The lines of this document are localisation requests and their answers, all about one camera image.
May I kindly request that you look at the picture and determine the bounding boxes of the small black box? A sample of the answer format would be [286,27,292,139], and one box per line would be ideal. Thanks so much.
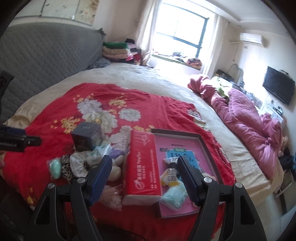
[71,123,102,151]

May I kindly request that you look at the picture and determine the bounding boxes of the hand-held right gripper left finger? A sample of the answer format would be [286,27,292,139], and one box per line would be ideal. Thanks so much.
[29,155,113,241]

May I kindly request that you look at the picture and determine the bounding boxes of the white air conditioner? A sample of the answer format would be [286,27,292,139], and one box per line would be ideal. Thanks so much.
[239,32,269,48]

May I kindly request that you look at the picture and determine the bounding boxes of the floral wall poster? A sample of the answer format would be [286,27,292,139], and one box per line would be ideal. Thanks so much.
[40,0,100,26]

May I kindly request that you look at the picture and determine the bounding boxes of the mint green sponge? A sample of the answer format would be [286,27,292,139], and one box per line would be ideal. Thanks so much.
[47,159,62,179]

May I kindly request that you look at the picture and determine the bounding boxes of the window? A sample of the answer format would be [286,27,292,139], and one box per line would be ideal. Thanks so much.
[150,15,210,58]

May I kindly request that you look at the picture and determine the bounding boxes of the black wall television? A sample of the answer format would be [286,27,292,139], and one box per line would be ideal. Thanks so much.
[262,66,296,106]

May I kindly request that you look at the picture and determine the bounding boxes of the white floral scrunchie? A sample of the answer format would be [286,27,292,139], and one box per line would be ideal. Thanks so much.
[69,152,90,179]

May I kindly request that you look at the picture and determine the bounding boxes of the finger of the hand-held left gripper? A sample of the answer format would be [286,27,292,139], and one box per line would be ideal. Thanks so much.
[0,126,28,138]
[23,136,42,147]

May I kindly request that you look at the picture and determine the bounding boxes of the small yellow snack packet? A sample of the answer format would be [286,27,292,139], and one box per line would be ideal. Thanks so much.
[162,157,180,187]

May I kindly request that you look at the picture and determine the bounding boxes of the dark patterned pillow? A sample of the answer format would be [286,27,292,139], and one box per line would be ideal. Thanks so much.
[87,58,111,69]

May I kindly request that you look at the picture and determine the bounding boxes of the green floral cloth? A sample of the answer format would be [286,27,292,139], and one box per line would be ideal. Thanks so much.
[216,77,228,96]

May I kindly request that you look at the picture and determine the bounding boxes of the red tissue pack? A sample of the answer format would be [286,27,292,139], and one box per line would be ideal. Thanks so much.
[121,130,162,207]

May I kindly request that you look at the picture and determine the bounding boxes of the shallow pink box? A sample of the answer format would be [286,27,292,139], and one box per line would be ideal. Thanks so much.
[150,128,221,219]

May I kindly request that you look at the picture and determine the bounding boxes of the red floral blanket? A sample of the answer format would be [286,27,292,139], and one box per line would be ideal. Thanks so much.
[1,82,235,232]

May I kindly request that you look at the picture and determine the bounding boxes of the black bag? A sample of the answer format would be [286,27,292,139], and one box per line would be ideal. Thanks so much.
[215,69,232,80]

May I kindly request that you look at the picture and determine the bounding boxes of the purple soft toy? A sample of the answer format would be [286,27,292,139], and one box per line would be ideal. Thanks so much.
[110,148,126,164]

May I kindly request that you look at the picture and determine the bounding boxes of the pink quilt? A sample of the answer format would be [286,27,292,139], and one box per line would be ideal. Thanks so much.
[187,75,285,179]

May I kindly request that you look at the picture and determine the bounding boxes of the bed with cream sheet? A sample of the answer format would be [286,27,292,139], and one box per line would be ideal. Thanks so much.
[5,62,285,209]

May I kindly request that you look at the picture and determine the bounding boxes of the clothes on windowsill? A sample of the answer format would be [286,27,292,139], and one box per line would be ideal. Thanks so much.
[185,58,203,69]

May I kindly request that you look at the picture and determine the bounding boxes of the green patterned tissue packet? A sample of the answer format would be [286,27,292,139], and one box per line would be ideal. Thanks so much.
[89,143,112,165]
[160,185,187,211]

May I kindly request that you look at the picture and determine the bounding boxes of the clear bag of pink bits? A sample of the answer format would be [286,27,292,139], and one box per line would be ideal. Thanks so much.
[99,184,123,212]

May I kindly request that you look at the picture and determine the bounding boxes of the grey quilted headboard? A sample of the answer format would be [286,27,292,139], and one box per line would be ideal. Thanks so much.
[0,20,107,130]

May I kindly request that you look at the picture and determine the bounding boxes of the dark clothes pile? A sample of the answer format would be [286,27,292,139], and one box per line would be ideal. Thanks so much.
[279,154,296,172]

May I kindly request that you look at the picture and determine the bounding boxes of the leopard print scrunchie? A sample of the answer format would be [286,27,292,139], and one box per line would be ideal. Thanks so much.
[60,155,77,183]

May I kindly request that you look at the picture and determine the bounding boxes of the white curtain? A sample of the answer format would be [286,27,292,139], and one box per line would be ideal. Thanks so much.
[136,0,162,66]
[201,14,228,77]

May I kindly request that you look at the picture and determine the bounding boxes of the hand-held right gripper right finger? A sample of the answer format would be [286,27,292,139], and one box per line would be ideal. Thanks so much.
[177,155,269,241]

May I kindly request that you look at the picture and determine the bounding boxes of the stack of folded clothes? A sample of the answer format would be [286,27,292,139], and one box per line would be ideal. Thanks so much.
[102,39,141,63]

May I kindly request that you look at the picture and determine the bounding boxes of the white curved frame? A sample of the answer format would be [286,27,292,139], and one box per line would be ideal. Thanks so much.
[229,64,243,86]

